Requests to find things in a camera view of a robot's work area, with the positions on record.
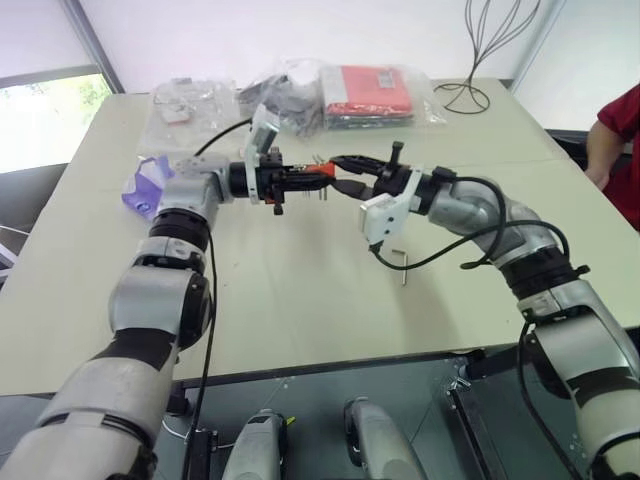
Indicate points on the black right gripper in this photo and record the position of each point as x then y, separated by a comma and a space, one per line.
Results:
389, 182

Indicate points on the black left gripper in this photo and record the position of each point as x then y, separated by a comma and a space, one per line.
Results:
272, 181

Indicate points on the red hex key holder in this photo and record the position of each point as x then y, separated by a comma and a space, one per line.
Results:
326, 170

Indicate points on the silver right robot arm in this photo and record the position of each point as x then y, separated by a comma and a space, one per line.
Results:
470, 210

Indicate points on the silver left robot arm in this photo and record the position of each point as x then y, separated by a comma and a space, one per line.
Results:
150, 300

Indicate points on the loose silver hex key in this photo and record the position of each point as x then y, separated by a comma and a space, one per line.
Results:
404, 275

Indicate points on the clear bag with dark items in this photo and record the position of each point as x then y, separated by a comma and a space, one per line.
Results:
295, 110

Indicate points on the clear bag with red packs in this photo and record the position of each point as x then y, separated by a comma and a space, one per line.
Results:
370, 90

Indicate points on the clear bag with small parts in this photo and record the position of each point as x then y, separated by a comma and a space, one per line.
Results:
175, 132

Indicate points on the purple plastic bag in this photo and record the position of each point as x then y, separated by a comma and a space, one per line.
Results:
142, 192

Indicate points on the person in red shirt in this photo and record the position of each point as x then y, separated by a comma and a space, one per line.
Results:
625, 150

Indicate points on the silver rounded robot leg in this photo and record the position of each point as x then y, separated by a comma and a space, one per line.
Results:
375, 445
255, 450

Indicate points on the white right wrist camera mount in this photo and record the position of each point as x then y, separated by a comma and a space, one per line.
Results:
385, 215

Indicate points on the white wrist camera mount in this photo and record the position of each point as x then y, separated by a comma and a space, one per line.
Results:
385, 215
262, 137

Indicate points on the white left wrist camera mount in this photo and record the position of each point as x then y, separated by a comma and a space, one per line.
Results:
262, 137

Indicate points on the black table clamp bracket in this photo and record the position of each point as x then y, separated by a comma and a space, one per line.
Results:
492, 364

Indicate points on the grey window frame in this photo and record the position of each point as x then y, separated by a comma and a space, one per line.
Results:
95, 45

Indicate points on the black table frame bar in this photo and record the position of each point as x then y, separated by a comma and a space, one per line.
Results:
475, 435

